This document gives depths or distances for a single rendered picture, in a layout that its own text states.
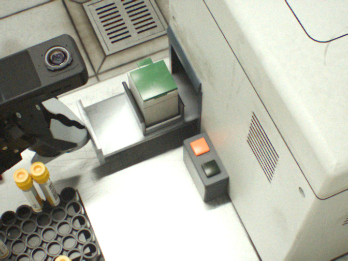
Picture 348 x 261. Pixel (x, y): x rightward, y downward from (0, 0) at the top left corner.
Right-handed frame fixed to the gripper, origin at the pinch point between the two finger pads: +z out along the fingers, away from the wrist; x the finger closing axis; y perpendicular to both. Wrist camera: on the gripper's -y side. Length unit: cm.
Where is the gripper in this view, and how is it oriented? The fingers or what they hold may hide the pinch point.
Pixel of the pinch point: (85, 131)
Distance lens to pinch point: 72.5
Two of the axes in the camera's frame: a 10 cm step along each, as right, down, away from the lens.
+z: 4.7, 2.1, 8.6
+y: -7.9, 5.4, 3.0
